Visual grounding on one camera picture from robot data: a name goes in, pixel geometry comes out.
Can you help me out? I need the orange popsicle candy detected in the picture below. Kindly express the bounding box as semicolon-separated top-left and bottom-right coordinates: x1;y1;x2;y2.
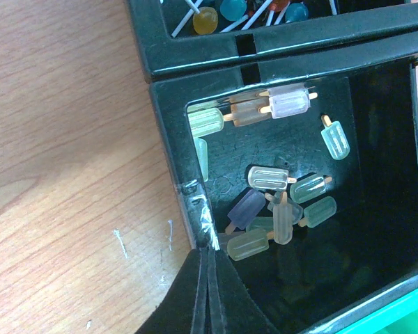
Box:
223;97;271;127

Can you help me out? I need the green popsicle candy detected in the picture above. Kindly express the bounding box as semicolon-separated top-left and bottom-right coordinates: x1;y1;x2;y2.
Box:
227;229;274;261

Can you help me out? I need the teal popsicle candy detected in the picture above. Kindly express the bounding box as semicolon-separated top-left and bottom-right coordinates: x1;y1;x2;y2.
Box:
320;115;350;161

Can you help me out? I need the black plastic bin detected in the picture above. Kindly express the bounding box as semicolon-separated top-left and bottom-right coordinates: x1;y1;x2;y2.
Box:
127;1;418;333

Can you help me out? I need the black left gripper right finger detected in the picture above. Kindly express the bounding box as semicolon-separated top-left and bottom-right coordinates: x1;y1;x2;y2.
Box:
208;249;278;333

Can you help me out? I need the clear popsicle candy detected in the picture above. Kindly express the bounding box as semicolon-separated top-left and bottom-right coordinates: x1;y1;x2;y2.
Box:
247;166;297;191

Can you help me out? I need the purple popsicle candy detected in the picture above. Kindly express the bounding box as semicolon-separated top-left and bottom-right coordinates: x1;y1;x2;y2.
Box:
225;189;266;234

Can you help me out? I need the green plastic bin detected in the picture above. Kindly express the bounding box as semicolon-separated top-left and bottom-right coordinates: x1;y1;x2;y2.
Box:
339;289;418;334

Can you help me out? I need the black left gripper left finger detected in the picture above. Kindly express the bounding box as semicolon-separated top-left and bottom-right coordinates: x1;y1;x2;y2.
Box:
137;248;208;333

